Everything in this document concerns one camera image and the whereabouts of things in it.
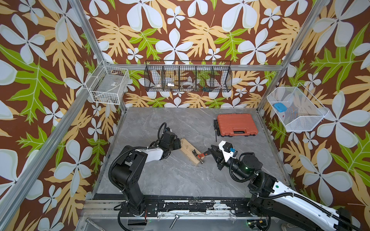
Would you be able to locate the aluminium frame post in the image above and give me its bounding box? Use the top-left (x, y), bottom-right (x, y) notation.
top-left (257, 0), bottom-right (327, 112)
top-left (69, 1), bottom-right (127, 114)

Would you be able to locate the yellow-tipped screwdriver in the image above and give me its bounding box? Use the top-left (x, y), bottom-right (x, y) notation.
top-left (214, 129), bottom-right (218, 142)

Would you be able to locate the red plastic tool case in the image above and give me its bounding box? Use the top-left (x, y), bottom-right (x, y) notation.
top-left (214, 113), bottom-right (258, 137)

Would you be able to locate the aluminium frame post right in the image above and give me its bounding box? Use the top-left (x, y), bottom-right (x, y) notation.
top-left (257, 0), bottom-right (327, 112)

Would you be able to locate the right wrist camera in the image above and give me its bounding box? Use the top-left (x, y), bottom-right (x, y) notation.
top-left (218, 141), bottom-right (238, 162)

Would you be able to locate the white wire basket right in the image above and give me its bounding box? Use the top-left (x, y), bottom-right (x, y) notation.
top-left (267, 83), bottom-right (329, 132)

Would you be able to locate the aluminium frame post left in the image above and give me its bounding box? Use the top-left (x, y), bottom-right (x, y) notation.
top-left (69, 1), bottom-right (127, 114)

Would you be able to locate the blue object in basket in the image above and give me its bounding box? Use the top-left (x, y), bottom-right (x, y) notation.
top-left (273, 103), bottom-right (288, 113)

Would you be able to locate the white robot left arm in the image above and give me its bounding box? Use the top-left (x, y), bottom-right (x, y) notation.
top-left (108, 122), bottom-right (181, 215)

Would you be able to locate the black wire basket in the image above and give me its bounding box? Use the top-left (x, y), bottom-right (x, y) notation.
top-left (144, 60), bottom-right (233, 92)

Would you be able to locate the metal bolt on base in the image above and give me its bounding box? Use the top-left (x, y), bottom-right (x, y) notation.
top-left (169, 215), bottom-right (179, 229)

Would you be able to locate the white wire basket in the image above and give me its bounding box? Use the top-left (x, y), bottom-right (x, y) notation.
top-left (267, 83), bottom-right (329, 132)
top-left (86, 62), bottom-right (130, 105)

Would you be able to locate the wooden board with nails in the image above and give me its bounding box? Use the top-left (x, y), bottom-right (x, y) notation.
top-left (180, 138), bottom-right (204, 166)

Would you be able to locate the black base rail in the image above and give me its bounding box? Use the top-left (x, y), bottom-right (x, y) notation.
top-left (119, 194), bottom-right (261, 218)

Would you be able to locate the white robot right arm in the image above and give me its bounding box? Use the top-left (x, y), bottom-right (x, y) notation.
top-left (207, 142), bottom-right (360, 231)

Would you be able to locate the claw hammer red black handle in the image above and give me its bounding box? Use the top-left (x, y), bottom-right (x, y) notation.
top-left (192, 150), bottom-right (212, 164)

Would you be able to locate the white wire basket left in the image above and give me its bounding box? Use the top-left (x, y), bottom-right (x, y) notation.
top-left (86, 62), bottom-right (130, 105)

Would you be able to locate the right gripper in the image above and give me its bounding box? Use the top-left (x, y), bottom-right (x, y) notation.
top-left (209, 146), bottom-right (251, 183)

